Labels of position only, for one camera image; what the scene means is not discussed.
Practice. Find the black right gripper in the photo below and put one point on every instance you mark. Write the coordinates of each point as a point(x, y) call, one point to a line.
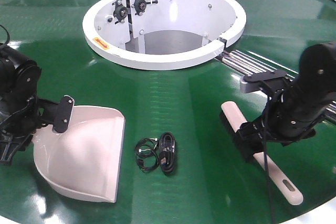
point(289, 116)

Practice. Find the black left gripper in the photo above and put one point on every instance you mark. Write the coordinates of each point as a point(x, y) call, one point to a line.
point(18, 127)

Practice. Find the pink hand brush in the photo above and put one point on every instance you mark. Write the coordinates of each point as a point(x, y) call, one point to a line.
point(292, 194)

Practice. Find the pink dustpan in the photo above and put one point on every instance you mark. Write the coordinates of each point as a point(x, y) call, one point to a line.
point(83, 162)

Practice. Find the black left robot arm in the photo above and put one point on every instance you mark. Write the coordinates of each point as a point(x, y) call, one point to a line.
point(19, 78)

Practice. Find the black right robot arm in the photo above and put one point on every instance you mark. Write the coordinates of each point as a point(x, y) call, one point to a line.
point(317, 64)

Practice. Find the chrome roller bars near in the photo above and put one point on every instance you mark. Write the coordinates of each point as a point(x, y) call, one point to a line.
point(250, 63)

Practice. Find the left black bearing mount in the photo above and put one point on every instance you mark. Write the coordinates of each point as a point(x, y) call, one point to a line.
point(120, 12)

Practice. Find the black bearing mount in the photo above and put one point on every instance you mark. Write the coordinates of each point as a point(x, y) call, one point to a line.
point(141, 5)
point(120, 12)

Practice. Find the right black bearing mount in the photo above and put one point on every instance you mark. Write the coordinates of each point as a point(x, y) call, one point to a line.
point(141, 5)

